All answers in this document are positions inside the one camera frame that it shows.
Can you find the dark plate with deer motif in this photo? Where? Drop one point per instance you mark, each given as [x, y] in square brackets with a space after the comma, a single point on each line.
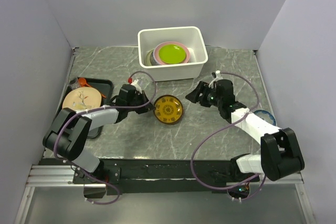
[151, 60]

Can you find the blue plate with bamboo mat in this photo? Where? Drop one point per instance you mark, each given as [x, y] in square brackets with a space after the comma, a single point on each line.
[154, 62]

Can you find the green plate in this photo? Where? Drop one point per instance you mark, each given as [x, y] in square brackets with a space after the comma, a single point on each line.
[172, 54]

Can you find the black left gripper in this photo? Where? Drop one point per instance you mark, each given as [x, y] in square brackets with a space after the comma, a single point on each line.
[143, 96]

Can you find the clear glass cup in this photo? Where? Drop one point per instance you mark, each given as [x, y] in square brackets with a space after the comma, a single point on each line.
[74, 84]

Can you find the aluminium frame rail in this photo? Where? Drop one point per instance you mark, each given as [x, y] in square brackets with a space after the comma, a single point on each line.
[50, 176]

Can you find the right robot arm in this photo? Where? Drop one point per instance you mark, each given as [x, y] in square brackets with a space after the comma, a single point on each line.
[280, 153]

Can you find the cream plate with branch motif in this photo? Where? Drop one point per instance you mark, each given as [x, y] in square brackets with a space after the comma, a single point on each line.
[148, 58]

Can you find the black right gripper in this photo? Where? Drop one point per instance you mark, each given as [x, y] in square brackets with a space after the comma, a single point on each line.
[204, 88]

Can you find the white plastic bin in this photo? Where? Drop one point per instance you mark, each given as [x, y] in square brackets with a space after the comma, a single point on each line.
[190, 36]

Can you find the black plastic tray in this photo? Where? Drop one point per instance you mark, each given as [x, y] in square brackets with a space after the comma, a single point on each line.
[102, 85]

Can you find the beige plate with bird motif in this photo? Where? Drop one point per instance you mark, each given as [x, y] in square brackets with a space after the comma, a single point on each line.
[81, 99]

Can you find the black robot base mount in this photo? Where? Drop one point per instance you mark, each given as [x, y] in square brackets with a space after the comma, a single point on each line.
[132, 176]

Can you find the pink plate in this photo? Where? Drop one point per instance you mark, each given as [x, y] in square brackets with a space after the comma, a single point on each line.
[158, 47]

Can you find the orange measuring scoop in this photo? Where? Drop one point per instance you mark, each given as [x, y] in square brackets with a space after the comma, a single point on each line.
[83, 82]

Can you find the blue white patterned bowl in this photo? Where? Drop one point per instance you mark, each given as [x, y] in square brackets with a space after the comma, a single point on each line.
[266, 116]

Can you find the yellow brown patterned plate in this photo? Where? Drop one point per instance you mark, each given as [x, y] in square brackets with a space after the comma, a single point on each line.
[168, 109]

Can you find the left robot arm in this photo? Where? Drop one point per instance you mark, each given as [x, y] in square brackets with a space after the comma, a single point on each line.
[69, 130]

